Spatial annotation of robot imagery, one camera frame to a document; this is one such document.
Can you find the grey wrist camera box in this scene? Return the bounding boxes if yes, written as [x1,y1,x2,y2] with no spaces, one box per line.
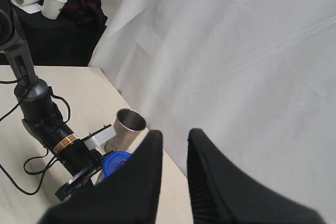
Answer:
[82,124,116,150]

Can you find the clear plastic container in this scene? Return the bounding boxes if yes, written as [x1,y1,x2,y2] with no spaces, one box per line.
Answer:
[95,172,105,185]

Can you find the black cable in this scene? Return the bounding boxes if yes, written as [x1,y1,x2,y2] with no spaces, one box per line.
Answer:
[0,78,71,196]

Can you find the black draped side table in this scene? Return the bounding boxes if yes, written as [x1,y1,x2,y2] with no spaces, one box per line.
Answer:
[15,7,106,67]

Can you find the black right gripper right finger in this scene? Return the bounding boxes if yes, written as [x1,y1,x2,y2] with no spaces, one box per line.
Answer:
[187,129,324,223]

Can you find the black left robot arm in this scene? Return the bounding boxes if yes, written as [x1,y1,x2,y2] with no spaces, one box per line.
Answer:
[1,0,102,201]

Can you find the blue plastic lid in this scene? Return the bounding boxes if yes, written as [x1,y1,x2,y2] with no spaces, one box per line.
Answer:
[102,151,131,177]

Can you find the stainless steel cup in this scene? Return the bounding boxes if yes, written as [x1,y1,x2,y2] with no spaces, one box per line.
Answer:
[104,108,146,153]

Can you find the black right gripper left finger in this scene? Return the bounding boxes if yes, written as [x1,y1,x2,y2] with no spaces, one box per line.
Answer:
[39,130,163,223]

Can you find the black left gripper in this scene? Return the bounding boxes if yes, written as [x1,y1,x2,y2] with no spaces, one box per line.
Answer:
[55,145,102,201]

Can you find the white paper cup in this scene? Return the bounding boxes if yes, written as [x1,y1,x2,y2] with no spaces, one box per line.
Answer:
[41,0,68,20]

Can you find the white backdrop curtain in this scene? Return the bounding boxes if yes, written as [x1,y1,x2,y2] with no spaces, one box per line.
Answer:
[90,0,335,223]

